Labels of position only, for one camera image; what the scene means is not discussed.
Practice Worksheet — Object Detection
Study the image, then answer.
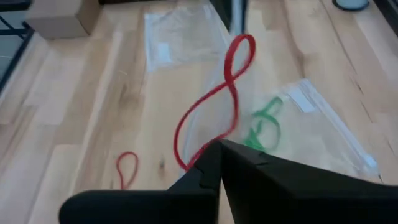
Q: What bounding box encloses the brown cardboard box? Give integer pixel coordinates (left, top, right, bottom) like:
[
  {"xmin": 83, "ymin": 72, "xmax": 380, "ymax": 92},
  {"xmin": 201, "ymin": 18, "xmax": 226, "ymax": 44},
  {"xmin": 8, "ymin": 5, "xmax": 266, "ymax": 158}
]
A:
[{"xmin": 25, "ymin": 0, "xmax": 102, "ymax": 40}]

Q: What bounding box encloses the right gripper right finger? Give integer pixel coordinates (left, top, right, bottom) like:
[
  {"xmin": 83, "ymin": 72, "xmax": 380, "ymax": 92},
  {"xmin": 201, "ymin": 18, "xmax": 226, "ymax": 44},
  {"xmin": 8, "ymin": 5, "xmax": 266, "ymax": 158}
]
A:
[{"xmin": 222, "ymin": 139, "xmax": 398, "ymax": 224}]

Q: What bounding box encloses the clear plastic zip bag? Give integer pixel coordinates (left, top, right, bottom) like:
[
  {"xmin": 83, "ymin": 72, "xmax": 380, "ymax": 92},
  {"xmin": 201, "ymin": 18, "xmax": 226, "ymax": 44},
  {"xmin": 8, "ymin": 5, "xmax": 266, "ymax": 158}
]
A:
[
  {"xmin": 143, "ymin": 2, "xmax": 233, "ymax": 73},
  {"xmin": 181, "ymin": 0, "xmax": 259, "ymax": 170},
  {"xmin": 236, "ymin": 78, "xmax": 381, "ymax": 183}
]

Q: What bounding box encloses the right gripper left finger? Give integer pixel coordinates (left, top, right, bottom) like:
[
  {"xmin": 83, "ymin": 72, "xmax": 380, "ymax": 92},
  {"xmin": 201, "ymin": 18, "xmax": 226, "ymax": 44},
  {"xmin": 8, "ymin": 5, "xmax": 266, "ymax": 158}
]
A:
[{"xmin": 58, "ymin": 140, "xmax": 222, "ymax": 224}]

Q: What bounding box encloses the small white round cup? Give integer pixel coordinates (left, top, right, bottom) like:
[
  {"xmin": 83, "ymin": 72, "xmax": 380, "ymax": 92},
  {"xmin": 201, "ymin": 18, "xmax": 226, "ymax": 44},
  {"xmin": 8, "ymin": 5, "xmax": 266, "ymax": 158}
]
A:
[{"xmin": 331, "ymin": 0, "xmax": 370, "ymax": 12}]

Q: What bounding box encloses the red rubber band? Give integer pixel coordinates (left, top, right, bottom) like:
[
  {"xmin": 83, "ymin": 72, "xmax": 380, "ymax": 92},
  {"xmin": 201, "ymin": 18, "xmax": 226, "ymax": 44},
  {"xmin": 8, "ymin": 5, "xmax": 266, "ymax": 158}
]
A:
[
  {"xmin": 116, "ymin": 151, "xmax": 139, "ymax": 190},
  {"xmin": 173, "ymin": 33, "xmax": 257, "ymax": 172}
]

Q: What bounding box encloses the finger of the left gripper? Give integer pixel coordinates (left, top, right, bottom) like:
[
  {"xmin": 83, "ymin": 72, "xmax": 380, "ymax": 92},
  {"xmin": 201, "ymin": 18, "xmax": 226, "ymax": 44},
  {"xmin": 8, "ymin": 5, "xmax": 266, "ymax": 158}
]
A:
[{"xmin": 210, "ymin": 0, "xmax": 233, "ymax": 31}]

